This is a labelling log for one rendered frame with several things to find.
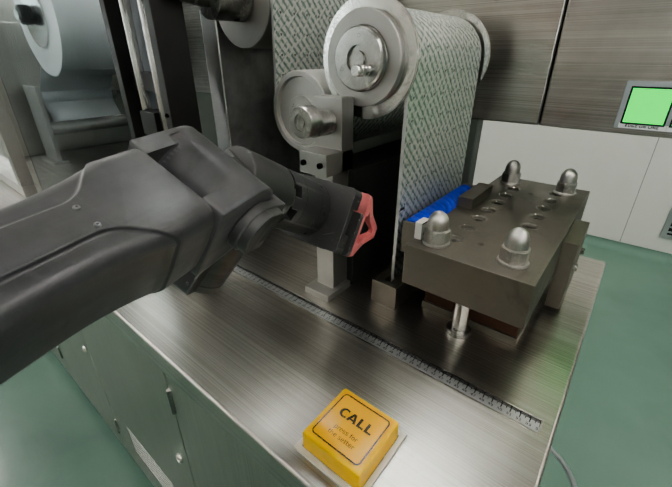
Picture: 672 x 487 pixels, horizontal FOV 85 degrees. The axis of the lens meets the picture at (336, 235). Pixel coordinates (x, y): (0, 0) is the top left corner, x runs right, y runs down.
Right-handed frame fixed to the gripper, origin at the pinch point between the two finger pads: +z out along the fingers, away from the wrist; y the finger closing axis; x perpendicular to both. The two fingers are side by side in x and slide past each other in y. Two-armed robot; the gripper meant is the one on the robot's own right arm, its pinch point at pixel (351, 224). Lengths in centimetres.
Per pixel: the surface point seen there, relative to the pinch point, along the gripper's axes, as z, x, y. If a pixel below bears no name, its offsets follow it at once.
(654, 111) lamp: 30, 31, 25
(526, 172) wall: 269, 85, -35
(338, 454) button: -7.2, -20.5, 11.5
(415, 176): 11.0, 9.8, 0.8
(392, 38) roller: -2.8, 22.3, -1.3
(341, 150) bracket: 1.8, 9.2, -6.6
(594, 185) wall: 270, 85, 10
